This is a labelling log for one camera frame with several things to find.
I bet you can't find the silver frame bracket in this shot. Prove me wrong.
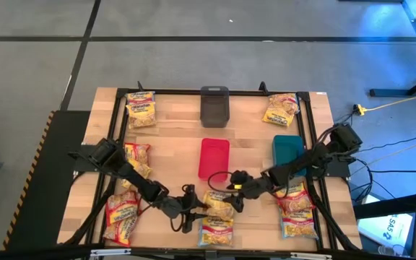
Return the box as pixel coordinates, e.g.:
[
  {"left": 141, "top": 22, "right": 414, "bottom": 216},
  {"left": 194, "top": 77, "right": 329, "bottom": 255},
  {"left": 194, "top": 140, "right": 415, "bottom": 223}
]
[
  {"left": 90, "top": 248, "right": 132, "bottom": 257},
  {"left": 290, "top": 251, "right": 334, "bottom": 260}
]

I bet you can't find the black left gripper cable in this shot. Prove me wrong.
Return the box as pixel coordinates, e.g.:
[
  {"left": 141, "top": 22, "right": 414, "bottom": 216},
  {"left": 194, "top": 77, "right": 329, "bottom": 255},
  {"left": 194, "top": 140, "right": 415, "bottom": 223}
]
[{"left": 170, "top": 212, "right": 187, "bottom": 233}]

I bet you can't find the yellow extension cord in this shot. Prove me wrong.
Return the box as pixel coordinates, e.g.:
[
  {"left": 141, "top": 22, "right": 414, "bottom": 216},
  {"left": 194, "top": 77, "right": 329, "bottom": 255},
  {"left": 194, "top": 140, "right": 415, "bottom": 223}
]
[{"left": 365, "top": 89, "right": 416, "bottom": 113}]

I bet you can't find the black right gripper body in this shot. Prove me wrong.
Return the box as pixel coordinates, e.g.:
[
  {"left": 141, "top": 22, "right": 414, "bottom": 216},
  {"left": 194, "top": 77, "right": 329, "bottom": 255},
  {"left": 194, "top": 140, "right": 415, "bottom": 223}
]
[{"left": 229, "top": 170, "right": 269, "bottom": 202}]

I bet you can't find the tan floor cord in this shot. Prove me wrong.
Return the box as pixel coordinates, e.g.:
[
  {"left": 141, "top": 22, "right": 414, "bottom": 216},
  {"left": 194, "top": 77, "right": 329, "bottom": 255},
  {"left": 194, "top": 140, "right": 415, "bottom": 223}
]
[{"left": 368, "top": 136, "right": 416, "bottom": 167}]

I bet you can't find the red plastic bin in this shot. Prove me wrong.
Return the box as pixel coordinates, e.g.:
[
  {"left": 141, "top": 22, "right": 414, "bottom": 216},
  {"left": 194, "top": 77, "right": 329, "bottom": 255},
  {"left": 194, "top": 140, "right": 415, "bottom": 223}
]
[{"left": 197, "top": 137, "right": 230, "bottom": 183}]

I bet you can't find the yellow creamy chicken ramen pack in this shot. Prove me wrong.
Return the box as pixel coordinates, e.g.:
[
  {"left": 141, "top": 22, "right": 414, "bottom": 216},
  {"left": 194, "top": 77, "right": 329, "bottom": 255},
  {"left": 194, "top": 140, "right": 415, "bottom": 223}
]
[
  {"left": 261, "top": 104, "right": 295, "bottom": 128},
  {"left": 202, "top": 190, "right": 236, "bottom": 222},
  {"left": 120, "top": 158, "right": 153, "bottom": 191},
  {"left": 126, "top": 101, "right": 157, "bottom": 130}
]

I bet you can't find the black desk beam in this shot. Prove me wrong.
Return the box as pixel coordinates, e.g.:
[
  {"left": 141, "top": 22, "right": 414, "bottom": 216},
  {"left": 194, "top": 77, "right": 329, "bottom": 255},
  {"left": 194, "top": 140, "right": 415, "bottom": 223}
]
[{"left": 352, "top": 191, "right": 416, "bottom": 220}]

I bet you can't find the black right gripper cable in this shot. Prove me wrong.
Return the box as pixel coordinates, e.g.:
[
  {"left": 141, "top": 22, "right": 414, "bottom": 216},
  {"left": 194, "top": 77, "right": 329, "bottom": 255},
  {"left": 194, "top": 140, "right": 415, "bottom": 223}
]
[{"left": 207, "top": 170, "right": 235, "bottom": 193}]

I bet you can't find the dark grey plastic bin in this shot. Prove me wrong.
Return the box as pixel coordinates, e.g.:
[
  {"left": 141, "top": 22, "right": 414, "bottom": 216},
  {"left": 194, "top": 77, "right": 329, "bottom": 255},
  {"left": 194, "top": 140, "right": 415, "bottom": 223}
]
[{"left": 199, "top": 85, "right": 230, "bottom": 129}]

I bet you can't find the black hazard-striped floor mat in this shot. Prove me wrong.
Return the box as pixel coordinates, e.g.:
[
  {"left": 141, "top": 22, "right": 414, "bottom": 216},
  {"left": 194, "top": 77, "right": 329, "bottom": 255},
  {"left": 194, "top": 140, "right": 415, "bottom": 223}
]
[{"left": 2, "top": 110, "right": 92, "bottom": 252}]

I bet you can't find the teal plastic bin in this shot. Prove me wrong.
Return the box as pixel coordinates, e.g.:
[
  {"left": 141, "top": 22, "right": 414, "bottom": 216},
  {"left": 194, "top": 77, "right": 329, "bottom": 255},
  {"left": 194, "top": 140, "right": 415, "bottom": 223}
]
[{"left": 272, "top": 134, "right": 307, "bottom": 178}]

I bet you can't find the black neighbouring desk frame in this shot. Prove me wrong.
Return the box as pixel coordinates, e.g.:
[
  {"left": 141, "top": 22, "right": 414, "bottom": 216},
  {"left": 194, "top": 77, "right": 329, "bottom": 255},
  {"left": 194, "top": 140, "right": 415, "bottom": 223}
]
[{"left": 369, "top": 0, "right": 416, "bottom": 98}]

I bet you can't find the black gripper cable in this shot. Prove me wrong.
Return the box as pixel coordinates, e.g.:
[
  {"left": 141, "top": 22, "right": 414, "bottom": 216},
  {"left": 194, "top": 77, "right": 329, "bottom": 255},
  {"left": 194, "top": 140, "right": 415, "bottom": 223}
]
[
  {"left": 170, "top": 212, "right": 187, "bottom": 233},
  {"left": 207, "top": 170, "right": 235, "bottom": 193}
]

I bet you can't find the white printed sign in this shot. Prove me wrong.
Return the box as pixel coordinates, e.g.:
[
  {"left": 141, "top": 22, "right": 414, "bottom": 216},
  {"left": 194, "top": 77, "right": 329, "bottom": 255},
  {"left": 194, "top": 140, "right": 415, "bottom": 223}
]
[{"left": 357, "top": 194, "right": 416, "bottom": 250}]

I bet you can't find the black floor cable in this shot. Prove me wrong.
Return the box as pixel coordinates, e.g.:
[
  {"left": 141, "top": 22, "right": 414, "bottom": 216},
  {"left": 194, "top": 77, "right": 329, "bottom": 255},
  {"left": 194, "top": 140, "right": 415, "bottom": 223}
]
[
  {"left": 355, "top": 131, "right": 416, "bottom": 155},
  {"left": 368, "top": 168, "right": 416, "bottom": 174}
]

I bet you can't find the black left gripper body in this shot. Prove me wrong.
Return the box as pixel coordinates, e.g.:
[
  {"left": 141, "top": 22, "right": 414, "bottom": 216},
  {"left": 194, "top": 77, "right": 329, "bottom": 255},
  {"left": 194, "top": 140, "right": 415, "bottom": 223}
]
[{"left": 162, "top": 183, "right": 197, "bottom": 234}]

